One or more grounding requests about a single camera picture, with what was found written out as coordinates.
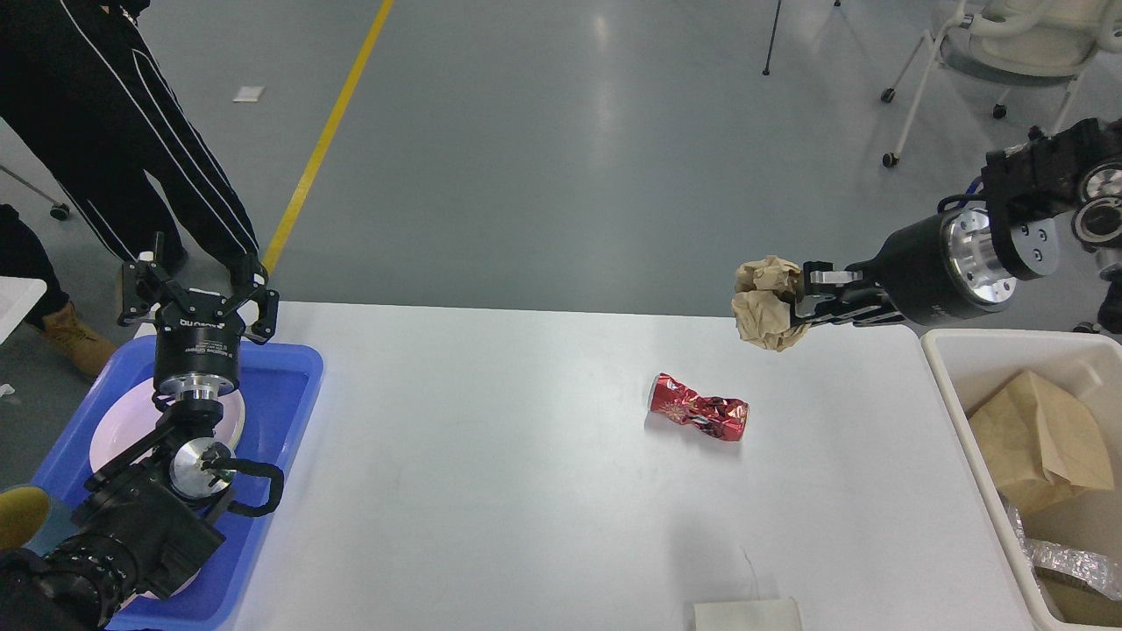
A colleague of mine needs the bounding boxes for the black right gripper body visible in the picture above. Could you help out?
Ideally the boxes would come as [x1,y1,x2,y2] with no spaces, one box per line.
[872,209,1018,326]

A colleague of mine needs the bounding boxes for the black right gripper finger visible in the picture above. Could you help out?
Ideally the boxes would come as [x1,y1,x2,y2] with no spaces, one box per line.
[824,307,903,327]
[793,262,895,321]

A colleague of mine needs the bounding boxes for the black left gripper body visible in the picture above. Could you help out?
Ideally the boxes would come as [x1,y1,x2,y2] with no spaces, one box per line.
[153,298,245,395]

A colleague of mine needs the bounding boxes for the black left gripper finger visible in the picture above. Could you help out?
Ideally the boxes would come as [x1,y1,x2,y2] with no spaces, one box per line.
[214,254,281,344]
[117,231,200,327]

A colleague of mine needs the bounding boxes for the brown paper ball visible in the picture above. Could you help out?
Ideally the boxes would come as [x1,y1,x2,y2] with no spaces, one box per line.
[732,255,809,353]

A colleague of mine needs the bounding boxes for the pink plate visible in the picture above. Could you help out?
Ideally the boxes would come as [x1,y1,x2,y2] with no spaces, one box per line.
[89,377,247,470]

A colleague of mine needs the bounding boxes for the brown paper bag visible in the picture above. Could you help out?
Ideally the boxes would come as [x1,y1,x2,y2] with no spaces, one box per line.
[967,371,1115,514]

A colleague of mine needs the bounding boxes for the teal mug yellow inside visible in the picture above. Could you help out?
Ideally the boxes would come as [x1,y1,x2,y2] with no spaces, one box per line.
[1,485,50,550]

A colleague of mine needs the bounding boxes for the aluminium foil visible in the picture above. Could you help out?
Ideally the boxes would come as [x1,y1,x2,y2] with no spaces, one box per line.
[1002,499,1119,630]

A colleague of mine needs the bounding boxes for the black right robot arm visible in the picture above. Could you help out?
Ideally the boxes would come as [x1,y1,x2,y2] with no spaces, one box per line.
[790,118,1121,333]

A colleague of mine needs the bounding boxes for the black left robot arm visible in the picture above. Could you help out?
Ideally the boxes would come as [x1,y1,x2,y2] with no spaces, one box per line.
[3,235,285,630]

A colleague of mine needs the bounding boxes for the blue plastic tray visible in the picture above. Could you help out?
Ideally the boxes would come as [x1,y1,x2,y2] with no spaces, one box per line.
[33,336,323,630]

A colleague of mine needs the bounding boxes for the brown boot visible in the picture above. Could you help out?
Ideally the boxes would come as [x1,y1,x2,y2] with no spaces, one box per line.
[0,204,117,379]

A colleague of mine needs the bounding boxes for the beige plastic bin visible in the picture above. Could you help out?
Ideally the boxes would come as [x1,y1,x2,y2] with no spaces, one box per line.
[921,329,1121,630]

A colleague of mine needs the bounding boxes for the white chair base left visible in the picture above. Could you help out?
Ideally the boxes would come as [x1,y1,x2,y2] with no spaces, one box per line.
[0,165,71,223]

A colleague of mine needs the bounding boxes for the white side table left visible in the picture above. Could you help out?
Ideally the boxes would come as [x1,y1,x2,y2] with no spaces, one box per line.
[0,276,47,344]

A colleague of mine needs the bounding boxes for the red foil wrapper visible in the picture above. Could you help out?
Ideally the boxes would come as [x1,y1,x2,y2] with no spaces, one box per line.
[649,372,749,443]

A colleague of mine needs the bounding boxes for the person in striped track pants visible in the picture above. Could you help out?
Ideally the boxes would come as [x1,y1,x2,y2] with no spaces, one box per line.
[1,1,267,287]

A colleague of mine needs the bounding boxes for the black tripod leg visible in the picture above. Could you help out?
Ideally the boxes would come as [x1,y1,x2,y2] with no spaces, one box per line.
[761,0,783,76]

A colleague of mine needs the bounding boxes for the white office chair right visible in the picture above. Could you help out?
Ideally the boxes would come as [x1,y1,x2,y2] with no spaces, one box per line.
[880,1,1121,168]

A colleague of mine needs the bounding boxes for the white paper cup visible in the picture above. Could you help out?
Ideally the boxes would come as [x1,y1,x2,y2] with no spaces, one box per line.
[693,598,803,631]

